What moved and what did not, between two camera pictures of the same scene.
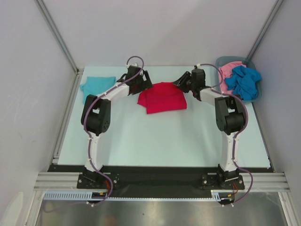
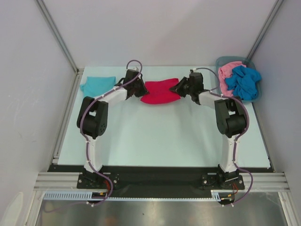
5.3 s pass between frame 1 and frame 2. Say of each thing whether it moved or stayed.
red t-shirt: moved
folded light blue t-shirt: stayed
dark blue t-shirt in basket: stayed
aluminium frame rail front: stayed
